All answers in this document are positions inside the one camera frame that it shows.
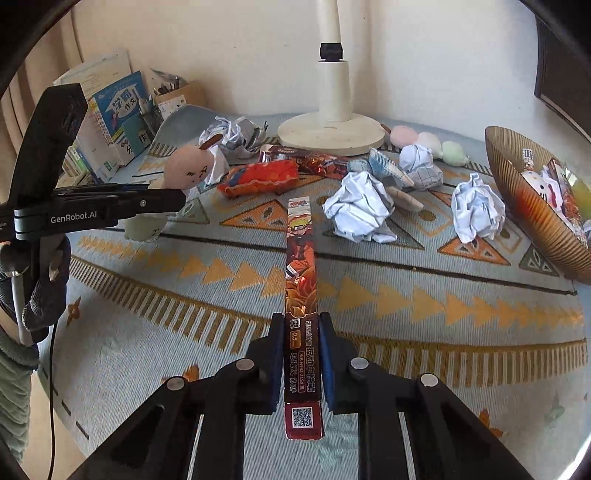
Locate black mesh pen holder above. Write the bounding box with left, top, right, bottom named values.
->
left=139, top=99, right=163, bottom=134

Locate white paper ball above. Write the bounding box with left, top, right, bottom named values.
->
left=238, top=117, right=269, bottom=152
left=398, top=143, right=437, bottom=174
left=450, top=174, right=506, bottom=244
left=198, top=115, right=245, bottom=153
left=322, top=172, right=399, bottom=244

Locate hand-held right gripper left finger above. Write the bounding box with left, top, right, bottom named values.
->
left=76, top=313, right=286, bottom=480

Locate cardboard pen box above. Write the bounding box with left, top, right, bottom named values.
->
left=154, top=82, right=207, bottom=116

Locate blue patterned woven mat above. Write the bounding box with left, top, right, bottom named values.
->
left=39, top=104, right=591, bottom=480

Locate three-colour dango plush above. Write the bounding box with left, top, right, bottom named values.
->
left=387, top=124, right=469, bottom=166

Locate blue striped wrapper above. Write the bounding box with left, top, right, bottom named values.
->
left=347, top=148, right=445, bottom=213

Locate person's left hand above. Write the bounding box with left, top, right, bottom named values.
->
left=21, top=233, right=72, bottom=343

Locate white cat plush red bow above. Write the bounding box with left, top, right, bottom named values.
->
left=522, top=168, right=561, bottom=208

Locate white cable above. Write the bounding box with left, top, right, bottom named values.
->
left=10, top=270, right=29, bottom=346

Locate orange snack packet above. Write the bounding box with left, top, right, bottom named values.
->
left=216, top=158, right=300, bottom=198

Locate orange printed pen box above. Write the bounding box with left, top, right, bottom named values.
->
left=283, top=196, right=324, bottom=439

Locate white desk lamp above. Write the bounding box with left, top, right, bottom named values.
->
left=277, top=0, right=386, bottom=157

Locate bundle of pens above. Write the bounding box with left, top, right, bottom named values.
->
left=152, top=74, right=185, bottom=94

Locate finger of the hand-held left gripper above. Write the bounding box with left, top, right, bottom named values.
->
left=54, top=188, right=186, bottom=219
left=53, top=183, right=152, bottom=195

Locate dark red printed box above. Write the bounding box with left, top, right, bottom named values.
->
left=259, top=144, right=352, bottom=180

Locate row of upright books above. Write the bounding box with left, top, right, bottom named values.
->
left=54, top=50, right=155, bottom=185

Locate pink plush toy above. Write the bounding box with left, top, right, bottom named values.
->
left=124, top=135, right=228, bottom=241

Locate black cable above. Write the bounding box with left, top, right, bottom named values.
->
left=46, top=318, right=58, bottom=480

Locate dark monitor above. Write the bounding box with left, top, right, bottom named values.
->
left=533, top=16, right=591, bottom=134

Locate snack wrapper packet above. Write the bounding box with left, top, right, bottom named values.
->
left=547, top=158, right=583, bottom=220

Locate golden ribbed bowl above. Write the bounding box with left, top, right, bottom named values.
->
left=485, top=126, right=591, bottom=282

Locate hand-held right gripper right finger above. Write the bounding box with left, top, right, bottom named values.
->
left=318, top=313, right=536, bottom=480

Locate beige curtain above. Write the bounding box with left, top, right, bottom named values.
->
left=0, top=11, right=83, bottom=139

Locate teal book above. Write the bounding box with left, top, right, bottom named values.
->
left=121, top=113, right=153, bottom=148

